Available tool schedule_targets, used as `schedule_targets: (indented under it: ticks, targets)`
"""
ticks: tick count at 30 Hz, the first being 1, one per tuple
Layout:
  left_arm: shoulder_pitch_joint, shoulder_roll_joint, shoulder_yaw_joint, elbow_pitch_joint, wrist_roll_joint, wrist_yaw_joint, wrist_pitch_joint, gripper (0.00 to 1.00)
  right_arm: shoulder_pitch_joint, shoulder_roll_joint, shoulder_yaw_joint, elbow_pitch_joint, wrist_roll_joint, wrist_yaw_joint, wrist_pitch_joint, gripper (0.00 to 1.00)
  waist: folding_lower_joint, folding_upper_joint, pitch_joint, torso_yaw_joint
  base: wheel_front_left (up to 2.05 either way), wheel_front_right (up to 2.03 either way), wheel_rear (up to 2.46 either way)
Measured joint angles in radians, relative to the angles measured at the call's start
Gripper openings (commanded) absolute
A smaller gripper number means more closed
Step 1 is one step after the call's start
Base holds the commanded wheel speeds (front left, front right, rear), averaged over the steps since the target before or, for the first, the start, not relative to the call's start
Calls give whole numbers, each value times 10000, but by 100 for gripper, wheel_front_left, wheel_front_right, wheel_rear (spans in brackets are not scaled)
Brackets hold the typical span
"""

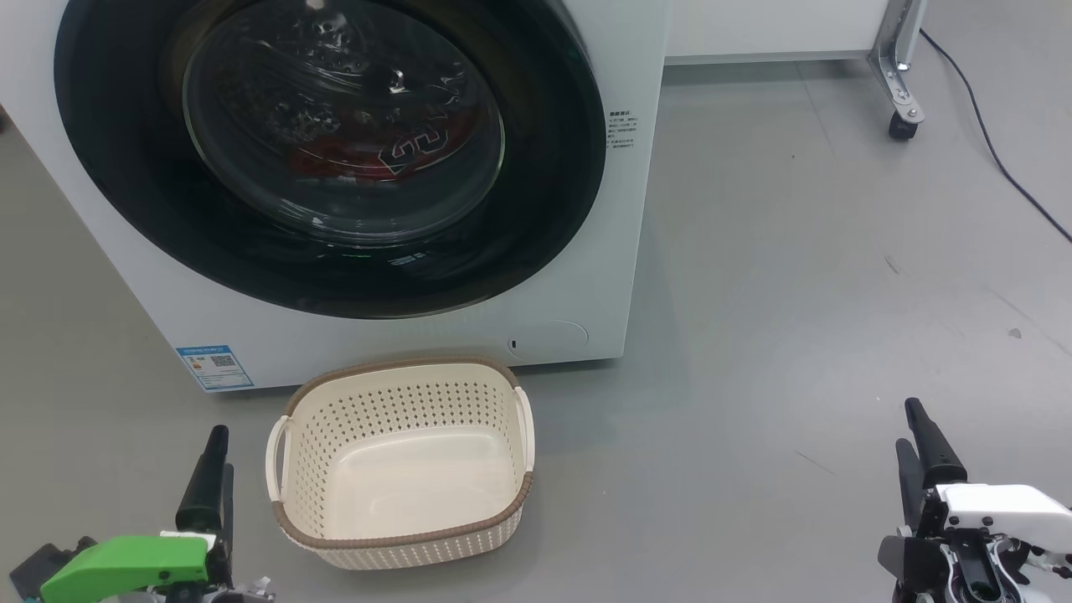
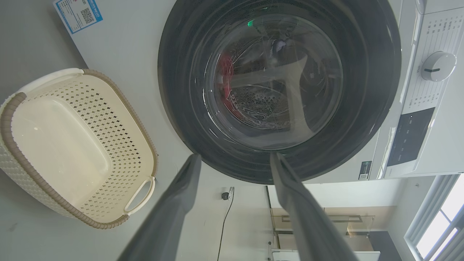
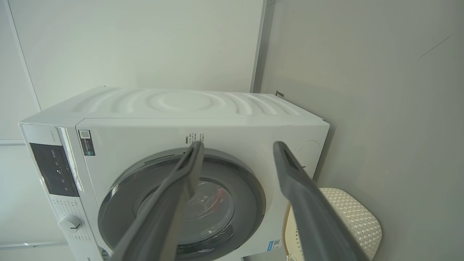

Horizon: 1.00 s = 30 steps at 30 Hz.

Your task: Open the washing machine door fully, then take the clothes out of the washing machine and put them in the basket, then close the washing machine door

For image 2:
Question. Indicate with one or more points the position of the blue energy label sticker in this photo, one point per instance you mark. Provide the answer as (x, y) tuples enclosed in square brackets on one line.
[(78, 14)]

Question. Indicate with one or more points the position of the cream perforated laundry basket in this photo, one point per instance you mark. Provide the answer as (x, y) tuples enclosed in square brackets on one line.
[(61, 145)]

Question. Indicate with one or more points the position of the dark washing machine control panel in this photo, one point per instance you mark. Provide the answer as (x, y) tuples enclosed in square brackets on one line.
[(411, 137)]

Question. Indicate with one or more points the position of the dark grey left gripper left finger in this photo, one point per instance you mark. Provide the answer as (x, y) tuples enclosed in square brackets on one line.
[(170, 217)]

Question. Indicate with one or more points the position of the white front-load washing machine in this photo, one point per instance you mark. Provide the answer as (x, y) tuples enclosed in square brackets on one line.
[(127, 54)]

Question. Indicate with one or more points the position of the glass washing machine door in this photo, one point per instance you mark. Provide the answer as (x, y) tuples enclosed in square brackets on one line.
[(174, 90)]

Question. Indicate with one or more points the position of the red basketball jersey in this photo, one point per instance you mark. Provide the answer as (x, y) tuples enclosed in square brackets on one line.
[(226, 72)]

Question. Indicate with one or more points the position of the grey warning sticker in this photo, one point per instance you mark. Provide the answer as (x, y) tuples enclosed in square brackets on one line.
[(365, 171)]

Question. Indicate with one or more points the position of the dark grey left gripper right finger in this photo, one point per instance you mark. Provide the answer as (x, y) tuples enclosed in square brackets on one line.
[(308, 224)]

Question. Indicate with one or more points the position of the white control dial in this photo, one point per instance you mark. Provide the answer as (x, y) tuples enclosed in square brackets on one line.
[(438, 66)]

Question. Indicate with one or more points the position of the white framed window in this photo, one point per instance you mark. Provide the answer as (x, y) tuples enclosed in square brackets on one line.
[(438, 224)]

